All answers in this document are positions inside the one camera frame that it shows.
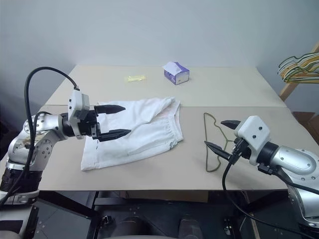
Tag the wooden clothes rack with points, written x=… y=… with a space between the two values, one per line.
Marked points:
x=290 y=88

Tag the black table frame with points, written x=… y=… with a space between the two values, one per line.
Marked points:
x=149 y=199

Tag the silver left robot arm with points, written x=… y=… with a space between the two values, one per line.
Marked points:
x=45 y=147

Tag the yellow plastic packet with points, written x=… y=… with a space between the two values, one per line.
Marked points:
x=134 y=78

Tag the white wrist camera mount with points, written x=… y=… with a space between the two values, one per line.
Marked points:
x=76 y=104
x=254 y=132

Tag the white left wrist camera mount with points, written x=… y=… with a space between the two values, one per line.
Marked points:
x=76 y=104

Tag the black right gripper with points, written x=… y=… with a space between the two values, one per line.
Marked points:
x=240 y=150

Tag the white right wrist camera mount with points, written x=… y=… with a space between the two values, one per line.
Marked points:
x=254 y=132

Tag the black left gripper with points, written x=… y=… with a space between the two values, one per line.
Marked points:
x=88 y=124

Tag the purple tissue box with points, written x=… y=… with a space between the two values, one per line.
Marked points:
x=178 y=74

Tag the white garment with pink lining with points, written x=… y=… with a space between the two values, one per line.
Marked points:
x=129 y=124

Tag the black flat panel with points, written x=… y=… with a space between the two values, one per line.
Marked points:
x=62 y=219

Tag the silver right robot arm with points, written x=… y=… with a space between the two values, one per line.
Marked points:
x=299 y=161

